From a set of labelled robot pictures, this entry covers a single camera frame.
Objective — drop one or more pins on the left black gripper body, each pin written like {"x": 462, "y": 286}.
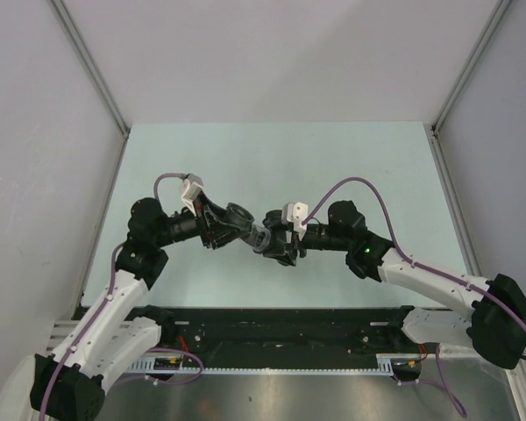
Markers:
{"x": 203, "y": 231}

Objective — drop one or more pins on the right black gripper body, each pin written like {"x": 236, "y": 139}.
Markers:
{"x": 296, "y": 244}

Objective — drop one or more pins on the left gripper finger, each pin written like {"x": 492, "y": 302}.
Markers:
{"x": 226, "y": 215}
{"x": 222, "y": 235}

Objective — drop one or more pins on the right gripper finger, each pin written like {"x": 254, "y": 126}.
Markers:
{"x": 274, "y": 217}
{"x": 275, "y": 250}

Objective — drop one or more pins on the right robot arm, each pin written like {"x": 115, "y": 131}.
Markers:
{"x": 488, "y": 315}

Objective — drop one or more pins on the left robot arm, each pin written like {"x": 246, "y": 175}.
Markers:
{"x": 72, "y": 382}

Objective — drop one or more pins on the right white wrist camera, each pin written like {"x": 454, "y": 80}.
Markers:
{"x": 294, "y": 214}

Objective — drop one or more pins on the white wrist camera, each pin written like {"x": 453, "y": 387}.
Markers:
{"x": 294, "y": 214}
{"x": 191, "y": 187}

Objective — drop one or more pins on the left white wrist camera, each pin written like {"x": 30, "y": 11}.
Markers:
{"x": 191, "y": 187}

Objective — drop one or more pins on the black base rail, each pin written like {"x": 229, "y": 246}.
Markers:
{"x": 292, "y": 338}

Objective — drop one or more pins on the slotted cable duct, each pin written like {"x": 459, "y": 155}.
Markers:
{"x": 153, "y": 365}

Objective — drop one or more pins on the aluminium side rail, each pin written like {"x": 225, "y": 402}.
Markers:
{"x": 451, "y": 197}

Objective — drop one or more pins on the left aluminium frame post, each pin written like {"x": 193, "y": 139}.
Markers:
{"x": 81, "y": 49}

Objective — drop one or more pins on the aluminium frame post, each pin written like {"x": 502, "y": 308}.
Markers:
{"x": 81, "y": 49}
{"x": 474, "y": 58}

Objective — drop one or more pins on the right aluminium frame post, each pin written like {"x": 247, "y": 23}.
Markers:
{"x": 474, "y": 58}

